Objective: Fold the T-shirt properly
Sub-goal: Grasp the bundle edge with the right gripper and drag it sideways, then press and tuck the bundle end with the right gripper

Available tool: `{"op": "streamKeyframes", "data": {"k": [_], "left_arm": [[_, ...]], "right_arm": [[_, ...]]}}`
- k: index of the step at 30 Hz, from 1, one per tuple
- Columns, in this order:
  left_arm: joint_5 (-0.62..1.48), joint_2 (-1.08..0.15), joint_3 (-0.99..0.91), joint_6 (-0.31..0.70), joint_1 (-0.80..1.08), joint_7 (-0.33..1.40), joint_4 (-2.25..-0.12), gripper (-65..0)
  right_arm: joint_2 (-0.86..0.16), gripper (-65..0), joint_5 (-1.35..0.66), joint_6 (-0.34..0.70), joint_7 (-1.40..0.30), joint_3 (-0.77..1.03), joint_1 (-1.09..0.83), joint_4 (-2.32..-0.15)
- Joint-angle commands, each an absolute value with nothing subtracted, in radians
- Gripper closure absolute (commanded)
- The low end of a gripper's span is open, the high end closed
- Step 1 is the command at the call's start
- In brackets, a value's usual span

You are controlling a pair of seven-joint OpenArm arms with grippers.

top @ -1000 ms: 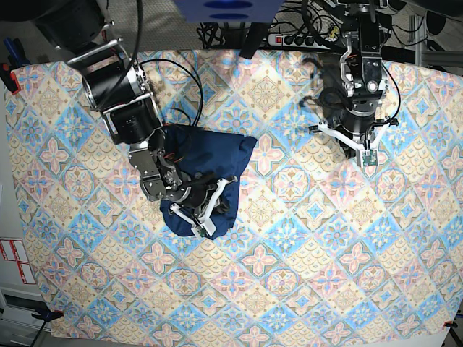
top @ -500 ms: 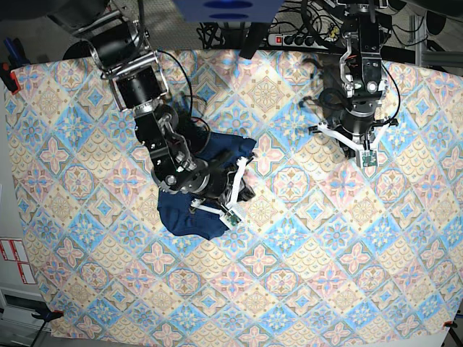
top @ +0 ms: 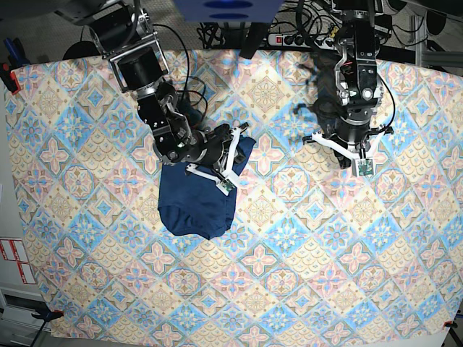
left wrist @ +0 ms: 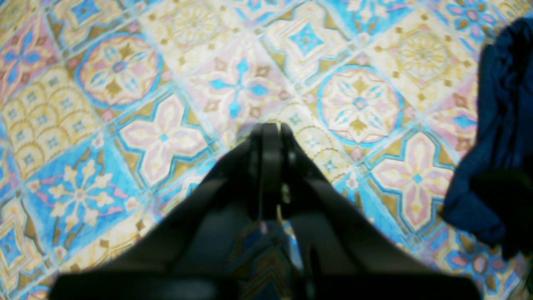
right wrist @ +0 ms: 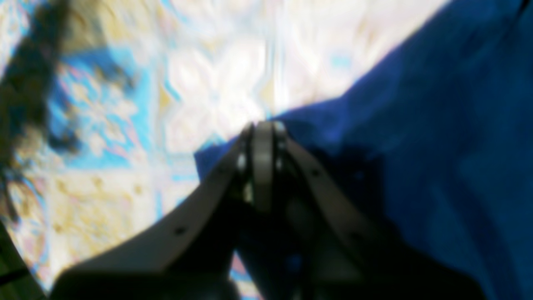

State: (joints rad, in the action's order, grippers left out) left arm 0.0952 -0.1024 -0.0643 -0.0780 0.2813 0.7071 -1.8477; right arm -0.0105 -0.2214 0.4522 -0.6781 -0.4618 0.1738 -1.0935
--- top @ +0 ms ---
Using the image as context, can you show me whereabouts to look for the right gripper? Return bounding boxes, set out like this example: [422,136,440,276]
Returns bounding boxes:
[187,124,248,172]

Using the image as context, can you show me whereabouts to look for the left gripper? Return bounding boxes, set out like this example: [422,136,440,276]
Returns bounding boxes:
[331,117,375,170]

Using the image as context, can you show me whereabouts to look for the blue long-sleeve T-shirt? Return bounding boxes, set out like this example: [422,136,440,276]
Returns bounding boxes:
[157,135,255,240]

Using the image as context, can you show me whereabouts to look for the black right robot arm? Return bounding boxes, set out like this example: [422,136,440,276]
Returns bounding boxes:
[55,1,246,177]

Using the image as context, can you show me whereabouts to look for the patterned tile tablecloth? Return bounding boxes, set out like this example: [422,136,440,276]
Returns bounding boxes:
[4,50,462,346]

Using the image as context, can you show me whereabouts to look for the white power strip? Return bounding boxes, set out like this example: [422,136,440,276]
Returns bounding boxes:
[267,33,335,50]

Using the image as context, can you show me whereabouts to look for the black round stool base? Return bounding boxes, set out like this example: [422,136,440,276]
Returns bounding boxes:
[63,40,101,61]

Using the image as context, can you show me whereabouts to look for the black clamp lower right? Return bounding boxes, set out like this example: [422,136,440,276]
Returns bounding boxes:
[443,321,458,328]

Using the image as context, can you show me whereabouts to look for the black and red clamp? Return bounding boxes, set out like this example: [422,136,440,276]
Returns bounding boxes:
[1,63,20,95]

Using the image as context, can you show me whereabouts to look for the red and white labels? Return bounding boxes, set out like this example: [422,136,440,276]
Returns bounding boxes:
[1,238,36,285]

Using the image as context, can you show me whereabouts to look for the black clamp lower left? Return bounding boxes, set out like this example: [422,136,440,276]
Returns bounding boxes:
[31,308,64,322]

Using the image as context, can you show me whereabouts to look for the white camera bracket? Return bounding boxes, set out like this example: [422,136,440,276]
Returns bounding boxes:
[185,122,249,196]
[302,126,394,177]

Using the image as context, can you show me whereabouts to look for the black camera pole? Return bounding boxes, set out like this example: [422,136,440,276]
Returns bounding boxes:
[239,22,271,60]

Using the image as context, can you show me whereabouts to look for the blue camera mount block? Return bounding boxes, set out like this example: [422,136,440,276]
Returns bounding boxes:
[174,0,283,23]

